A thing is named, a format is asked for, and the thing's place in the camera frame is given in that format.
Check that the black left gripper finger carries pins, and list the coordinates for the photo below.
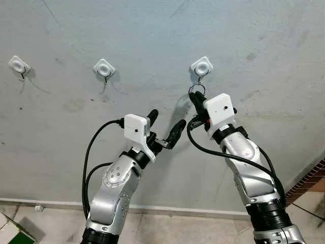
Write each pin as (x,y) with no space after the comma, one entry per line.
(152,119)
(176,131)

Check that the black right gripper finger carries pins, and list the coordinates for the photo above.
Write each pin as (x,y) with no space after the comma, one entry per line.
(194,104)
(202,104)

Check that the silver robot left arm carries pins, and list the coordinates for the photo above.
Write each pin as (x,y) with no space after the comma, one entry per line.
(114,188)

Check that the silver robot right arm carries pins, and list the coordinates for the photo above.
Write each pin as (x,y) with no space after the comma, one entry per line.
(249,173)

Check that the small white scrap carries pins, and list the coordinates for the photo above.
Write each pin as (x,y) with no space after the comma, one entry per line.
(38,207)

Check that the green box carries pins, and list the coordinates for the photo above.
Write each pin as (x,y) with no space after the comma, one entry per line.
(21,238)

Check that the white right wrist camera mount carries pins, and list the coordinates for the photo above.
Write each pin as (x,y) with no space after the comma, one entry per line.
(218,112)

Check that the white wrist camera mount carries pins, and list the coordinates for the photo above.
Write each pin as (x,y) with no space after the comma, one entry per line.
(136,127)
(218,112)

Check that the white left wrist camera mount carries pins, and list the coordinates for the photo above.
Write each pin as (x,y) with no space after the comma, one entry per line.
(136,127)

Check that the white adhesive wall hook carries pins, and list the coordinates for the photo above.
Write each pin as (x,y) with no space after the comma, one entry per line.
(19,65)
(104,67)
(201,66)

